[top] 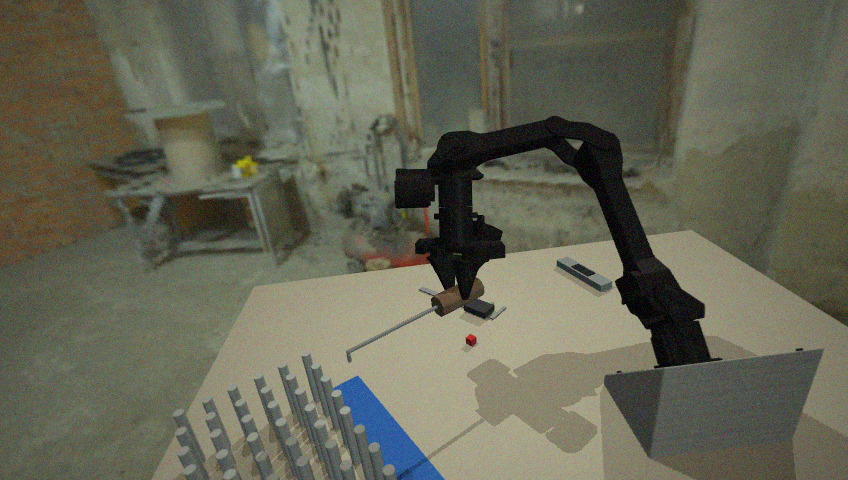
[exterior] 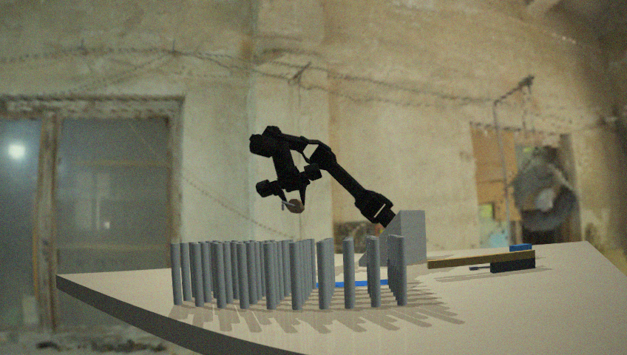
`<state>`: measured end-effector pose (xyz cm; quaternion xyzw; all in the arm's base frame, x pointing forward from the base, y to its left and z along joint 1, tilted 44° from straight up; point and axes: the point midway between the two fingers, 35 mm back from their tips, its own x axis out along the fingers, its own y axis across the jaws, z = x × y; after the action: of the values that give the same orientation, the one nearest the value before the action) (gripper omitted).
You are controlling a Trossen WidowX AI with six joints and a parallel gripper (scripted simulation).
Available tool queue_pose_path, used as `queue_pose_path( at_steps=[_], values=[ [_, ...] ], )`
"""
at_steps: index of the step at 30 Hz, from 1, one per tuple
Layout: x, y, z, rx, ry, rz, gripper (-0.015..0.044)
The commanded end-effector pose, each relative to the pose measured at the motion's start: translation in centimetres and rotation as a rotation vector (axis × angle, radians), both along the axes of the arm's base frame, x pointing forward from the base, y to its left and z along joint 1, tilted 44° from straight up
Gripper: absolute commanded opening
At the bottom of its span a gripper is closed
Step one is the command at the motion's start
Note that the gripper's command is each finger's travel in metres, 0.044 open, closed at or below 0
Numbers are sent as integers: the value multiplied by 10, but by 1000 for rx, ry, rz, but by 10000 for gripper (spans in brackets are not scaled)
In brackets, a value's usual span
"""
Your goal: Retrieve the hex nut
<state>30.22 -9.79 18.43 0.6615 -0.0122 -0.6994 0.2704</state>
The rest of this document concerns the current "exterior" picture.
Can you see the blue flat strip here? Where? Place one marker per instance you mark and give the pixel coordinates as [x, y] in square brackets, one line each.
[358, 283]

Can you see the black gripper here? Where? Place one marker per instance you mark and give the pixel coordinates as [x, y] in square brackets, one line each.
[286, 173]

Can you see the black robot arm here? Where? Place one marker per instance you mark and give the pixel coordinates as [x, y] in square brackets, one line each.
[273, 143]

